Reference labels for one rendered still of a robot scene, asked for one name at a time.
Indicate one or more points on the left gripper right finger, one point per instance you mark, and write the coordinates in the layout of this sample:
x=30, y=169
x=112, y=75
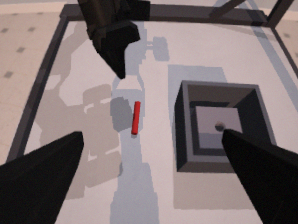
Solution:
x=268, y=173

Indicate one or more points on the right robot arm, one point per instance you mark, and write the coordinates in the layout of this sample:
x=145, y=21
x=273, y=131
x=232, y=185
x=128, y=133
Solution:
x=135, y=9

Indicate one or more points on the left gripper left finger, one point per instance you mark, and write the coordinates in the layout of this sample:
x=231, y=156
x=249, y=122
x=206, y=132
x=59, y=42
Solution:
x=33, y=187

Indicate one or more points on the red cylinder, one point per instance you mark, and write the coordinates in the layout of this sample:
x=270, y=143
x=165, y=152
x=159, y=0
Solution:
x=135, y=118

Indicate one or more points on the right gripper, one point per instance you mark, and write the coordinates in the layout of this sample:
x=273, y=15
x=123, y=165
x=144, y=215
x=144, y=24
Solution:
x=110, y=41

